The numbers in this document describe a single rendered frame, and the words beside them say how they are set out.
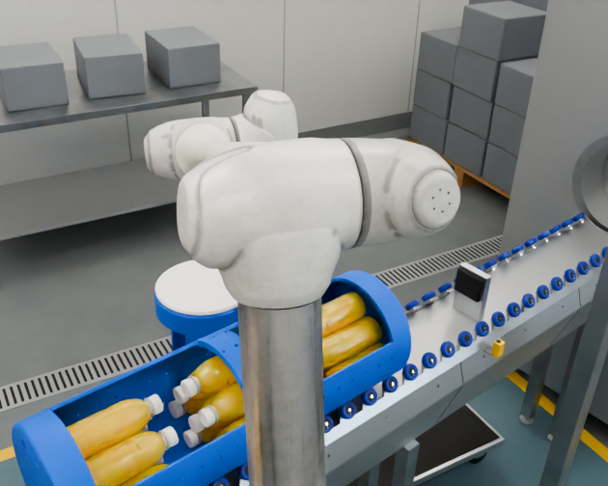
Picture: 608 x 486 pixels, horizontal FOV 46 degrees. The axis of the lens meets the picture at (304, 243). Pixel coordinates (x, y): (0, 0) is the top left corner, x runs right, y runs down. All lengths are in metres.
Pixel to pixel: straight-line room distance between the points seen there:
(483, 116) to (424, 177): 4.07
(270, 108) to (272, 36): 3.78
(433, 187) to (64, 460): 0.87
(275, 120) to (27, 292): 2.88
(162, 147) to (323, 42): 4.07
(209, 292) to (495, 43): 3.08
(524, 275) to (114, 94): 2.39
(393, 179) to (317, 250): 0.11
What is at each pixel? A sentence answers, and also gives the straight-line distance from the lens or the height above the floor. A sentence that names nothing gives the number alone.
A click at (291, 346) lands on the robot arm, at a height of 1.68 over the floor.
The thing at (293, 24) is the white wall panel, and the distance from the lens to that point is 5.16.
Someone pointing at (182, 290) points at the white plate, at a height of 1.04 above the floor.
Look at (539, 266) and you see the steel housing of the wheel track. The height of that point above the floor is 0.93.
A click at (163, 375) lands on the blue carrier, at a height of 1.11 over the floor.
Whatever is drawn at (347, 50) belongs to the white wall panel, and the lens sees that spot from 5.45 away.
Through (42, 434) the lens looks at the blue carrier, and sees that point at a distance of 1.42.
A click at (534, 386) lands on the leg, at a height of 0.21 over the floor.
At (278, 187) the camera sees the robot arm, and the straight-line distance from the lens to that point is 0.76.
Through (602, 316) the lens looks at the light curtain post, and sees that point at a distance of 2.12.
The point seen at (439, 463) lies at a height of 0.15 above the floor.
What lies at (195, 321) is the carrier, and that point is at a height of 1.01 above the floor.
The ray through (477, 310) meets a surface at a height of 0.96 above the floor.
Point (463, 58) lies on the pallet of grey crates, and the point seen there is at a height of 0.87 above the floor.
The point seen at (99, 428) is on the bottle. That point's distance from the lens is 1.47.
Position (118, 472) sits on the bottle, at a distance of 1.46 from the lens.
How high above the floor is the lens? 2.21
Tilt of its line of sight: 31 degrees down
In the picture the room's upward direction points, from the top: 2 degrees clockwise
